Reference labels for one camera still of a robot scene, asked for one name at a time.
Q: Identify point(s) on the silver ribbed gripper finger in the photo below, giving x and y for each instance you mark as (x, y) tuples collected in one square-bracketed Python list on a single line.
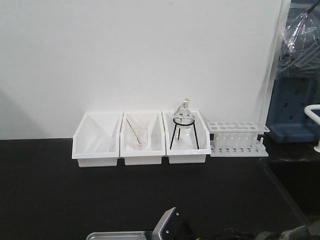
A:
[(159, 232)]

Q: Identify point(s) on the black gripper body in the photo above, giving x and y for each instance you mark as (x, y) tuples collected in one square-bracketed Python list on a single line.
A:
[(180, 230)]

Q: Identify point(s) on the silver metal tray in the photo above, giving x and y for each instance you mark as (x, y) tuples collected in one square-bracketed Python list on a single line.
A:
[(121, 235)]

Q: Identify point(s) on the glass beaker in bin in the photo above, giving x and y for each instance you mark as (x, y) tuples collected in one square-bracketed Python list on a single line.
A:
[(141, 126)]

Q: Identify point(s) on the white storage bin right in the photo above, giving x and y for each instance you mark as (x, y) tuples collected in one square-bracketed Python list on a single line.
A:
[(185, 150)]

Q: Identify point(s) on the white storage bin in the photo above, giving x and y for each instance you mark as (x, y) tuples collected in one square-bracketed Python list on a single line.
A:
[(155, 150), (185, 150), (96, 141)]

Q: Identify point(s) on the white storage bin middle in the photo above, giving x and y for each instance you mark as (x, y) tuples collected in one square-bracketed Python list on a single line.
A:
[(155, 150)]

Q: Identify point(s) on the white storage bin left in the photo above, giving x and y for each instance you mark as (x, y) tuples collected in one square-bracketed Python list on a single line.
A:
[(96, 141)]

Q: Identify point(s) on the round glass flask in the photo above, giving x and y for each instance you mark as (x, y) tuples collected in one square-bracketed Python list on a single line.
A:
[(183, 117)]

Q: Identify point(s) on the white test tube rack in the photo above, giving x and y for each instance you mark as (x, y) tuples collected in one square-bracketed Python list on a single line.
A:
[(237, 139)]

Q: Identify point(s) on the glass stirring rod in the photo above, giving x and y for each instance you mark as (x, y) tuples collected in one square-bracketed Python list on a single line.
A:
[(135, 138)]

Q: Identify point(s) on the blue pegboard drying rack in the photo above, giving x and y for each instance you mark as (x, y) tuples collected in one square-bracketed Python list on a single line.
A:
[(286, 120)]

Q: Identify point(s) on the clear plastic wrap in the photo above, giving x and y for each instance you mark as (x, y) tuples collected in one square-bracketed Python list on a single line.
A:
[(300, 51)]

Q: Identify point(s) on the black wire tripod stand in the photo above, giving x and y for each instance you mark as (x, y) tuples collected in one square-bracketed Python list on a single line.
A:
[(177, 133)]

